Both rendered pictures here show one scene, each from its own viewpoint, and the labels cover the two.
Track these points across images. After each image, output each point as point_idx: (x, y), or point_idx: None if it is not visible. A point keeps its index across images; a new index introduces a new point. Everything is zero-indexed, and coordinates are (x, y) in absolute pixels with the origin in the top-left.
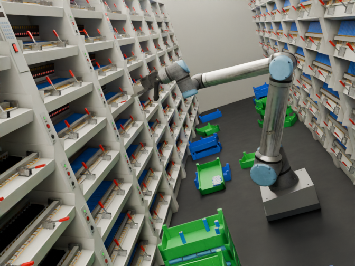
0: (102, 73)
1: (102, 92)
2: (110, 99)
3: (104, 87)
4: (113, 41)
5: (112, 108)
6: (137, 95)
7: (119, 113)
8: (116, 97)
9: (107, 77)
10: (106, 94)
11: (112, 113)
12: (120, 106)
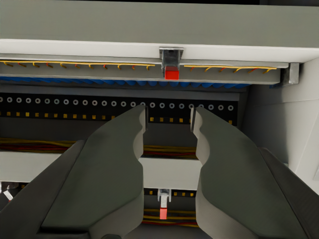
0: (171, 193)
1: (306, 151)
2: (103, 78)
3: (1, 99)
4: None
5: (210, 53)
6: (251, 140)
7: (158, 5)
8: (18, 67)
9: (157, 181)
10: (16, 80)
11: (308, 40)
12: (146, 40)
